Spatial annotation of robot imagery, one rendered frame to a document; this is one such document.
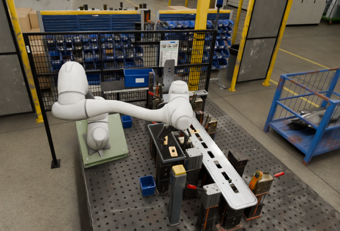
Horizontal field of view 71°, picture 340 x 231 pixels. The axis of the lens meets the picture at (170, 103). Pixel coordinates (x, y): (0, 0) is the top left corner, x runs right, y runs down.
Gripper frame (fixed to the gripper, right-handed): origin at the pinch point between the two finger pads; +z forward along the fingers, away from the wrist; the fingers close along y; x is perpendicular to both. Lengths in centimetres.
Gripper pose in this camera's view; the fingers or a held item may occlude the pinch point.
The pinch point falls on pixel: (173, 145)
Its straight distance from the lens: 144.8
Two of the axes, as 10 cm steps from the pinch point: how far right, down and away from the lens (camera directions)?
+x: -1.9, -5.0, 8.4
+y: 9.8, -0.4, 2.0
